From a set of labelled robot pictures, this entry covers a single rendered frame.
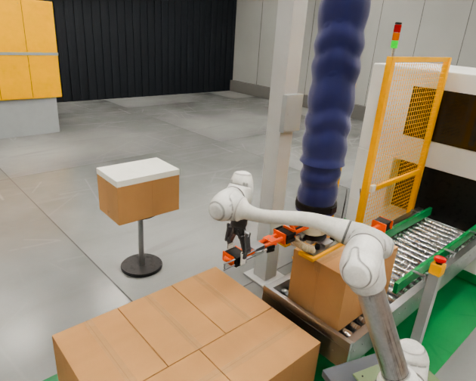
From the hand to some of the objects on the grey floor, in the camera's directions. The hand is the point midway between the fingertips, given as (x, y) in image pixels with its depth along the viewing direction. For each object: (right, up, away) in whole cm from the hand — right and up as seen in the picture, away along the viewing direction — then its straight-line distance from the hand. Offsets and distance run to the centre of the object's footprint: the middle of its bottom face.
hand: (236, 255), depth 185 cm
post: (+115, -106, +90) cm, 180 cm away
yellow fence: (+143, -51, +228) cm, 274 cm away
